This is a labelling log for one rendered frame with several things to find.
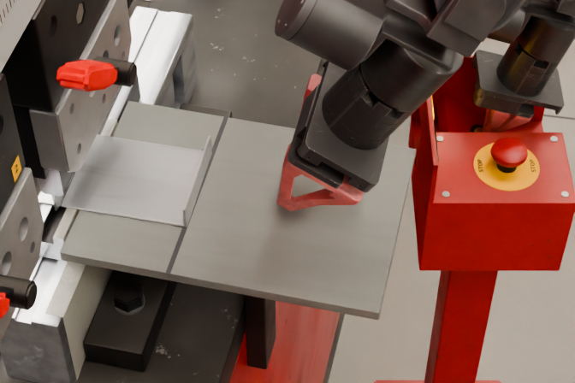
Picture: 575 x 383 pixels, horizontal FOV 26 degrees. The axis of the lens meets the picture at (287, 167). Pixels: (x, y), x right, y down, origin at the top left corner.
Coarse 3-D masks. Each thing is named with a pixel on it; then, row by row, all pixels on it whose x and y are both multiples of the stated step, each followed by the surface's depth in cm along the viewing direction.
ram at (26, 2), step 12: (24, 0) 78; (36, 0) 80; (12, 12) 77; (24, 12) 79; (12, 24) 77; (24, 24) 79; (0, 36) 76; (12, 36) 78; (0, 48) 76; (12, 48) 78; (0, 60) 76; (0, 72) 77
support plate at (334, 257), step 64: (128, 128) 110; (192, 128) 110; (256, 128) 110; (256, 192) 105; (384, 192) 105; (64, 256) 101; (128, 256) 100; (192, 256) 100; (256, 256) 100; (320, 256) 100; (384, 256) 100
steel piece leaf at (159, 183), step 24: (96, 144) 108; (120, 144) 108; (144, 144) 108; (96, 168) 107; (120, 168) 107; (144, 168) 107; (168, 168) 107; (192, 168) 107; (72, 192) 105; (96, 192) 105; (120, 192) 105; (144, 192) 105; (168, 192) 105; (192, 192) 102; (144, 216) 103; (168, 216) 103
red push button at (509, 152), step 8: (496, 144) 135; (504, 144) 135; (512, 144) 135; (520, 144) 135; (496, 152) 134; (504, 152) 134; (512, 152) 134; (520, 152) 134; (496, 160) 134; (504, 160) 134; (512, 160) 134; (520, 160) 134; (504, 168) 136; (512, 168) 136
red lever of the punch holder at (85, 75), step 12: (84, 60) 85; (96, 60) 89; (108, 60) 89; (120, 60) 89; (60, 72) 81; (72, 72) 81; (84, 72) 81; (96, 72) 82; (108, 72) 84; (120, 72) 88; (132, 72) 88; (60, 84) 81; (72, 84) 81; (84, 84) 81; (96, 84) 82; (108, 84) 85; (120, 84) 89; (132, 84) 89
